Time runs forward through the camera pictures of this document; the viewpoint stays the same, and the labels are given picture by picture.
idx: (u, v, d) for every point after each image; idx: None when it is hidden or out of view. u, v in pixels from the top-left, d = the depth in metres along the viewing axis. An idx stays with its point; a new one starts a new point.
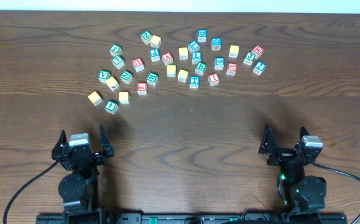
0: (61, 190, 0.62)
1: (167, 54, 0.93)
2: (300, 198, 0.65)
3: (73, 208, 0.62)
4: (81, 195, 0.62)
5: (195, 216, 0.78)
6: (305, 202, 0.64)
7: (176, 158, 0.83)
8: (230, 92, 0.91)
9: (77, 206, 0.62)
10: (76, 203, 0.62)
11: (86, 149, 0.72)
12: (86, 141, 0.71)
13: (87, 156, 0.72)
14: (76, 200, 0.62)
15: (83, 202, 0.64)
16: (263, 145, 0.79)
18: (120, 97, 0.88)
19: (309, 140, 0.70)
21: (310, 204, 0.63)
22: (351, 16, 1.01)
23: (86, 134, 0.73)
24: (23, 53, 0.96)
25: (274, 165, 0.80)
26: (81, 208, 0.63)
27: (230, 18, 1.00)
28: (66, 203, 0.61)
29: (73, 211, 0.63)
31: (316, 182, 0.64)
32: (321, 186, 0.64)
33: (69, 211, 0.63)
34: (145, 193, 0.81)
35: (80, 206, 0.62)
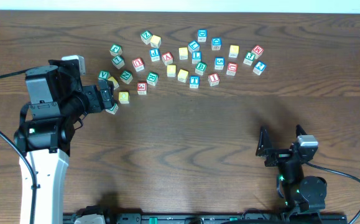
0: (29, 70, 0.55)
1: (167, 54, 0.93)
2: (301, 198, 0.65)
3: (35, 91, 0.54)
4: (49, 75, 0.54)
5: (195, 216, 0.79)
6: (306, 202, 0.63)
7: (176, 158, 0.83)
8: (230, 92, 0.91)
9: (42, 86, 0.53)
10: (41, 80, 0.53)
11: (74, 65, 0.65)
12: (76, 57, 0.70)
13: (73, 69, 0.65)
14: (42, 78, 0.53)
15: (51, 91, 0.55)
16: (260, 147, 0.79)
18: (120, 97, 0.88)
19: (304, 140, 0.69)
21: (310, 205, 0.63)
22: (351, 16, 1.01)
23: (81, 58, 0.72)
24: (23, 53, 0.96)
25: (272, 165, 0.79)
26: (46, 91, 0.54)
27: (230, 18, 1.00)
28: (29, 79, 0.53)
29: (36, 100, 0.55)
31: (316, 182, 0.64)
32: (321, 186, 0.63)
33: (31, 97, 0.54)
34: (145, 193, 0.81)
35: (45, 86, 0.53)
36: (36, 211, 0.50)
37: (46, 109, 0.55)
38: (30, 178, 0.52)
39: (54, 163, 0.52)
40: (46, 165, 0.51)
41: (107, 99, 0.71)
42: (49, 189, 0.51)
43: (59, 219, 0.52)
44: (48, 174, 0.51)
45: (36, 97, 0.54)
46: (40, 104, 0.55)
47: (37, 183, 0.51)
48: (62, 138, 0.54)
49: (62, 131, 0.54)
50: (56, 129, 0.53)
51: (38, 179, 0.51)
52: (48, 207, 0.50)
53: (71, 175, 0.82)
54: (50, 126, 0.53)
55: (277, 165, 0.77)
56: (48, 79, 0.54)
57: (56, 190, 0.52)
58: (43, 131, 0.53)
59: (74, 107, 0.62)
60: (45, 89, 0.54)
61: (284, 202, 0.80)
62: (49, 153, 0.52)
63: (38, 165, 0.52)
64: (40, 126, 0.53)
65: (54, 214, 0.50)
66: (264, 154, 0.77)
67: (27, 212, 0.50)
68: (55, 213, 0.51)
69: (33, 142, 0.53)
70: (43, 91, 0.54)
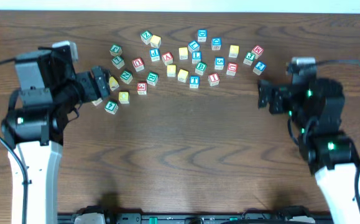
0: (20, 55, 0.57)
1: (167, 54, 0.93)
2: (316, 108, 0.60)
3: (26, 76, 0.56)
4: (39, 60, 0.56)
5: (195, 216, 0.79)
6: (323, 98, 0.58)
7: (176, 158, 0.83)
8: (230, 92, 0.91)
9: (33, 71, 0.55)
10: (32, 64, 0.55)
11: (66, 51, 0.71)
12: (68, 43, 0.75)
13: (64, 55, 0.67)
14: (32, 63, 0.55)
15: (42, 75, 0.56)
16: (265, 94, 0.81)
18: (120, 97, 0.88)
19: (297, 58, 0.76)
21: (328, 100, 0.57)
22: (350, 16, 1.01)
23: (68, 42, 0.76)
24: (23, 53, 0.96)
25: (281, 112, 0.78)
26: (37, 76, 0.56)
27: (230, 18, 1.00)
28: (19, 65, 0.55)
29: (27, 86, 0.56)
31: (330, 81, 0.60)
32: (334, 83, 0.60)
33: (22, 84, 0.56)
34: (145, 193, 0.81)
35: (35, 71, 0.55)
36: (29, 208, 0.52)
37: (37, 97, 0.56)
38: (22, 175, 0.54)
39: (45, 157, 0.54)
40: (37, 160, 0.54)
41: (103, 86, 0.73)
42: (40, 183, 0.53)
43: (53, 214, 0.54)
44: (40, 169, 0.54)
45: (28, 83, 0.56)
46: (32, 91, 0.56)
47: (28, 178, 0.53)
48: (53, 127, 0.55)
49: (53, 121, 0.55)
50: (45, 119, 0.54)
51: (29, 175, 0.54)
52: (41, 203, 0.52)
53: (71, 175, 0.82)
54: (40, 113, 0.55)
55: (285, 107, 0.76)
56: (39, 64, 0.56)
57: (50, 186, 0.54)
58: (31, 121, 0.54)
59: (68, 94, 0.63)
60: (36, 74, 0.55)
61: (284, 201, 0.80)
62: (40, 145, 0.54)
63: (28, 160, 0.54)
64: (28, 116, 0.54)
65: (48, 208, 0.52)
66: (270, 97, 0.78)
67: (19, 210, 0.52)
68: (48, 208, 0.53)
69: (22, 134, 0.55)
70: (34, 78, 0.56)
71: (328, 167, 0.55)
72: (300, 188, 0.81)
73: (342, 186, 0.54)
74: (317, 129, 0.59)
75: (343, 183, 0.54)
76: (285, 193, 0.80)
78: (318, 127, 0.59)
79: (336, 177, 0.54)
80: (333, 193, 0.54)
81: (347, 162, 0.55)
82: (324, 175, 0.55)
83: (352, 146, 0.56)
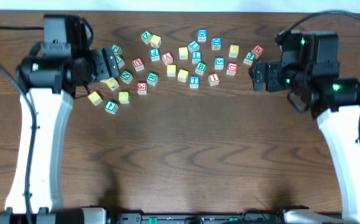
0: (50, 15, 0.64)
1: (167, 54, 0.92)
2: (312, 52, 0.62)
3: (52, 30, 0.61)
4: (68, 18, 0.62)
5: (195, 216, 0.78)
6: (316, 41, 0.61)
7: (176, 158, 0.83)
8: (230, 92, 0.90)
9: (60, 25, 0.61)
10: (61, 19, 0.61)
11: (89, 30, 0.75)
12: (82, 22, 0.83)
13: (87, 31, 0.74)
14: (61, 20, 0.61)
15: (67, 30, 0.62)
16: (253, 71, 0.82)
18: (120, 97, 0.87)
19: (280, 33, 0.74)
21: (321, 40, 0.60)
22: (351, 16, 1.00)
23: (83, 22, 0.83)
24: (23, 53, 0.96)
25: (273, 86, 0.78)
26: (63, 30, 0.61)
27: (230, 18, 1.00)
28: (48, 18, 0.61)
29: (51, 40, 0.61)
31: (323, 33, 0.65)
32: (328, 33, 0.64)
33: (46, 37, 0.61)
34: (145, 193, 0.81)
35: (61, 25, 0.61)
36: (36, 153, 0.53)
37: (58, 50, 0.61)
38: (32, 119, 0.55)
39: (56, 106, 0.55)
40: (48, 104, 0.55)
41: (114, 66, 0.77)
42: (49, 130, 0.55)
43: (56, 164, 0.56)
44: (50, 116, 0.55)
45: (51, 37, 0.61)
46: (55, 43, 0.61)
47: (37, 124, 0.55)
48: (67, 79, 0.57)
49: (66, 73, 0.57)
50: (60, 69, 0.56)
51: (39, 120, 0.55)
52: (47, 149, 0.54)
53: (71, 175, 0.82)
54: (58, 60, 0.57)
55: (278, 76, 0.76)
56: (66, 21, 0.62)
57: (56, 134, 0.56)
58: (46, 70, 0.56)
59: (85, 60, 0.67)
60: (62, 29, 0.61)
61: (284, 201, 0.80)
62: (52, 94, 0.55)
63: (39, 106, 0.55)
64: (43, 64, 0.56)
65: (53, 157, 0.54)
66: (258, 70, 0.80)
67: (27, 152, 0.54)
68: (53, 158, 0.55)
69: (35, 81, 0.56)
70: (59, 32, 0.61)
71: (332, 109, 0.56)
72: (300, 188, 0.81)
73: (347, 127, 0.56)
74: (316, 70, 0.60)
75: (347, 124, 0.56)
76: (285, 193, 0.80)
78: (318, 69, 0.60)
79: (341, 119, 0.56)
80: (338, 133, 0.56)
81: (352, 104, 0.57)
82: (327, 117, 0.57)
83: (358, 88, 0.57)
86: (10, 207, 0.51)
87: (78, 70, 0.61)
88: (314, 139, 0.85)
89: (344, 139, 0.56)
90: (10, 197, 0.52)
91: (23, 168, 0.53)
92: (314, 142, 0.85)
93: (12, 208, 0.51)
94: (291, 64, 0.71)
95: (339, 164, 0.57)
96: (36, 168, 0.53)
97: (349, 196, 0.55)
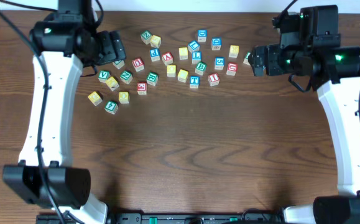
0: None
1: (167, 54, 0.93)
2: (311, 25, 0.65)
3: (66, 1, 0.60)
4: None
5: (195, 216, 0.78)
6: (315, 12, 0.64)
7: (177, 158, 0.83)
8: (230, 92, 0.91)
9: None
10: None
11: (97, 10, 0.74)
12: None
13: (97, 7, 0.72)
14: None
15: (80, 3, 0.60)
16: (252, 56, 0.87)
18: (120, 97, 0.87)
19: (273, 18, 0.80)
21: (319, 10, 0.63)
22: (350, 16, 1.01)
23: None
24: (23, 53, 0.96)
25: (273, 68, 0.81)
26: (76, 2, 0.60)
27: (230, 18, 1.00)
28: None
29: (63, 10, 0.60)
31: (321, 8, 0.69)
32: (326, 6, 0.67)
33: (59, 7, 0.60)
34: (145, 193, 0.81)
35: None
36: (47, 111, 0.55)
37: (69, 20, 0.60)
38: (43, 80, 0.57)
39: (67, 68, 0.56)
40: (58, 67, 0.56)
41: (120, 48, 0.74)
42: (60, 91, 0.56)
43: (66, 125, 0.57)
44: (61, 78, 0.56)
45: (63, 8, 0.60)
46: (66, 14, 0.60)
47: (48, 84, 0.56)
48: (78, 45, 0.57)
49: (78, 38, 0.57)
50: (71, 34, 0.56)
51: (50, 80, 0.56)
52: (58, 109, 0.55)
53: None
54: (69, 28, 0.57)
55: (278, 59, 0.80)
56: None
57: (67, 96, 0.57)
58: (57, 34, 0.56)
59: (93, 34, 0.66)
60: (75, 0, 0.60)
61: (283, 201, 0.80)
62: (63, 56, 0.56)
63: (50, 67, 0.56)
64: (56, 28, 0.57)
65: (63, 117, 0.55)
66: (257, 55, 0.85)
67: (38, 111, 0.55)
68: (63, 117, 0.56)
69: (46, 44, 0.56)
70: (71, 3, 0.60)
71: (334, 81, 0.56)
72: (300, 188, 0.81)
73: (349, 95, 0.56)
74: (317, 41, 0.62)
75: (346, 94, 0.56)
76: (285, 193, 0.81)
78: (318, 40, 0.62)
79: (341, 88, 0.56)
80: (338, 104, 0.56)
81: (354, 75, 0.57)
82: (327, 88, 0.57)
83: None
86: (24, 161, 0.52)
87: (89, 38, 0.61)
88: (313, 139, 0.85)
89: (342, 110, 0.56)
90: (23, 151, 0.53)
91: (35, 125, 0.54)
92: (314, 142, 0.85)
93: (27, 162, 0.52)
94: (291, 45, 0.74)
95: (338, 137, 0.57)
96: (48, 124, 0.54)
97: (346, 168, 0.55)
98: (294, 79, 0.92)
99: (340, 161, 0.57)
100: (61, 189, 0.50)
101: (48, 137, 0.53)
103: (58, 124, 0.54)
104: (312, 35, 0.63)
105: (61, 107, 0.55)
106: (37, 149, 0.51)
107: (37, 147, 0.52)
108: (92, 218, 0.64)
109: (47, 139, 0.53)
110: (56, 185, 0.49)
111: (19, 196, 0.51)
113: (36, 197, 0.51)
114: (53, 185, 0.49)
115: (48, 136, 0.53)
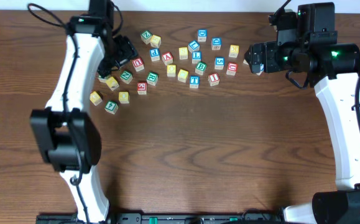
0: None
1: (167, 54, 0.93)
2: (308, 22, 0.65)
3: (95, 5, 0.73)
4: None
5: (195, 216, 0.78)
6: (313, 9, 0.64)
7: (176, 158, 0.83)
8: (230, 92, 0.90)
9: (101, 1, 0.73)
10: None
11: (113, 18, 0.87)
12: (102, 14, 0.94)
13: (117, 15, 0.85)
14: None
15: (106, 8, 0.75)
16: (250, 53, 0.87)
18: (120, 97, 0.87)
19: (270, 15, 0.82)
21: (317, 7, 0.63)
22: (350, 16, 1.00)
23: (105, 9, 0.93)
24: (23, 53, 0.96)
25: (271, 65, 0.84)
26: (102, 6, 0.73)
27: (230, 18, 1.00)
28: None
29: (92, 11, 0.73)
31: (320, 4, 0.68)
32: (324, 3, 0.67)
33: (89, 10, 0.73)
34: (145, 193, 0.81)
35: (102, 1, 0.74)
36: (74, 74, 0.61)
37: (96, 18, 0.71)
38: (74, 53, 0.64)
39: (93, 44, 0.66)
40: (87, 45, 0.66)
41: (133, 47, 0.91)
42: (86, 60, 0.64)
43: (87, 91, 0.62)
44: (88, 51, 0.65)
45: (91, 10, 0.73)
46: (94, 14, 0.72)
47: (78, 55, 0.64)
48: (103, 35, 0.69)
49: (104, 30, 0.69)
50: (99, 25, 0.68)
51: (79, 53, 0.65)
52: (83, 73, 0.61)
53: None
54: (97, 21, 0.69)
55: (275, 56, 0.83)
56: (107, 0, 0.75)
57: (90, 66, 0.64)
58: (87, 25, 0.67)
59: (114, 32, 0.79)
60: (103, 4, 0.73)
61: (283, 201, 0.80)
62: (91, 37, 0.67)
63: (80, 43, 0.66)
64: (87, 20, 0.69)
65: (86, 80, 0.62)
66: (255, 52, 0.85)
67: (66, 74, 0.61)
68: (87, 83, 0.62)
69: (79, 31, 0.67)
70: (99, 7, 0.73)
71: (330, 76, 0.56)
72: (300, 188, 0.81)
73: (346, 89, 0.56)
74: (314, 38, 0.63)
75: (344, 90, 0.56)
76: (285, 193, 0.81)
78: (315, 37, 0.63)
79: (336, 84, 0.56)
80: (335, 98, 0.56)
81: (350, 71, 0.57)
82: (324, 83, 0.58)
83: (358, 55, 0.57)
86: (50, 107, 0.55)
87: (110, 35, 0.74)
88: (313, 139, 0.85)
89: (339, 104, 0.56)
90: (50, 100, 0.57)
91: (62, 83, 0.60)
92: (314, 142, 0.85)
93: (52, 107, 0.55)
94: (288, 42, 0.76)
95: (335, 130, 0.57)
96: (74, 83, 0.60)
97: (344, 163, 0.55)
98: (292, 76, 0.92)
99: (337, 154, 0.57)
100: (79, 137, 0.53)
101: (73, 93, 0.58)
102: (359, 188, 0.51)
103: (83, 85, 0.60)
104: (309, 32, 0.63)
105: (85, 74, 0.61)
106: (63, 98, 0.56)
107: (63, 98, 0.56)
108: (96, 205, 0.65)
109: (72, 93, 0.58)
110: (79, 129, 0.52)
111: (37, 145, 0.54)
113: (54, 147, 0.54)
114: (77, 131, 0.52)
115: (73, 91, 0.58)
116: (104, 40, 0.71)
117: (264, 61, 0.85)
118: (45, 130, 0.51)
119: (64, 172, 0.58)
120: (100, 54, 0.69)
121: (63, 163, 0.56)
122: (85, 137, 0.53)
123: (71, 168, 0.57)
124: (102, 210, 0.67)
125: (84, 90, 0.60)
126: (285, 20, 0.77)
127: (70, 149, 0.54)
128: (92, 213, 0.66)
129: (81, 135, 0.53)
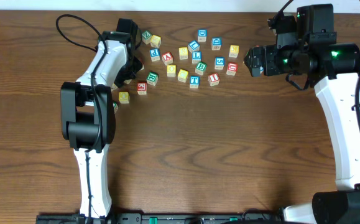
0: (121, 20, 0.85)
1: (167, 54, 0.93)
2: (307, 23, 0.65)
3: (122, 25, 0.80)
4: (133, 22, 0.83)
5: (195, 216, 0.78)
6: (311, 9, 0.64)
7: (176, 158, 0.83)
8: (230, 92, 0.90)
9: (128, 22, 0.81)
10: (129, 20, 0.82)
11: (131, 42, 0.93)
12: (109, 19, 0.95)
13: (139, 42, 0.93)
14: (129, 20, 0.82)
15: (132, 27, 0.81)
16: (249, 57, 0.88)
18: (120, 97, 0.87)
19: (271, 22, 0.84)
21: (314, 8, 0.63)
22: (351, 16, 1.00)
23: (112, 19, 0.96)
24: (23, 53, 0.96)
25: (271, 68, 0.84)
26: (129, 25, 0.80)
27: (230, 18, 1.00)
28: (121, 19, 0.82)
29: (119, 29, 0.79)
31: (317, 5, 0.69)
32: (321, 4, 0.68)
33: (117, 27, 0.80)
34: (145, 193, 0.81)
35: (129, 22, 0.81)
36: (101, 62, 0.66)
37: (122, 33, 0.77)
38: (103, 49, 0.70)
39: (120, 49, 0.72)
40: (115, 45, 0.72)
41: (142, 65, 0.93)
42: (114, 56, 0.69)
43: (110, 83, 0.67)
44: (115, 50, 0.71)
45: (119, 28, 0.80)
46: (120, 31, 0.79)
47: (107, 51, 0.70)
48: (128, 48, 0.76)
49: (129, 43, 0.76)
50: (126, 38, 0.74)
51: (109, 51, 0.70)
52: (109, 64, 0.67)
53: (71, 175, 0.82)
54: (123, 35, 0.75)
55: (274, 59, 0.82)
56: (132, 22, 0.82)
57: (115, 63, 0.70)
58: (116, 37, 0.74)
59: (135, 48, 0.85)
60: (129, 24, 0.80)
61: (283, 201, 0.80)
62: (119, 43, 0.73)
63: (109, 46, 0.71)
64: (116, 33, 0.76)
65: (112, 71, 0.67)
66: (255, 55, 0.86)
67: (94, 62, 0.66)
68: (111, 71, 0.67)
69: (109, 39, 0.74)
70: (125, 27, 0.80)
71: (330, 76, 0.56)
72: (300, 188, 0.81)
73: (346, 89, 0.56)
74: (313, 38, 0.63)
75: (344, 90, 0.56)
76: (285, 192, 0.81)
78: (314, 38, 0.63)
79: (336, 84, 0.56)
80: (335, 99, 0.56)
81: (350, 71, 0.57)
82: (323, 84, 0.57)
83: (357, 54, 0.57)
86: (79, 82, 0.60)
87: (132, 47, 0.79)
88: (313, 139, 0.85)
89: (339, 105, 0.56)
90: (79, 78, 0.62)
91: (91, 68, 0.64)
92: (314, 142, 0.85)
93: (81, 83, 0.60)
94: (287, 45, 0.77)
95: (335, 130, 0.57)
96: (102, 68, 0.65)
97: (344, 162, 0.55)
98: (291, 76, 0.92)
99: (337, 154, 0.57)
100: (102, 111, 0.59)
101: (99, 74, 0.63)
102: (359, 188, 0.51)
103: (109, 70, 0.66)
104: (308, 33, 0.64)
105: (110, 62, 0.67)
106: (92, 76, 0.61)
107: (91, 76, 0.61)
108: (101, 197, 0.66)
109: (99, 74, 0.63)
110: (104, 101, 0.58)
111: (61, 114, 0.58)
113: (76, 121, 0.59)
114: (102, 102, 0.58)
115: (100, 73, 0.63)
116: (127, 52, 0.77)
117: (264, 64, 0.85)
118: (73, 99, 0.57)
119: (79, 150, 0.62)
120: (123, 56, 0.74)
121: (79, 141, 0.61)
122: (107, 111, 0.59)
123: (85, 145, 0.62)
124: (106, 203, 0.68)
125: (109, 75, 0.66)
126: (284, 23, 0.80)
127: (90, 126, 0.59)
128: (95, 204, 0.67)
129: (103, 109, 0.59)
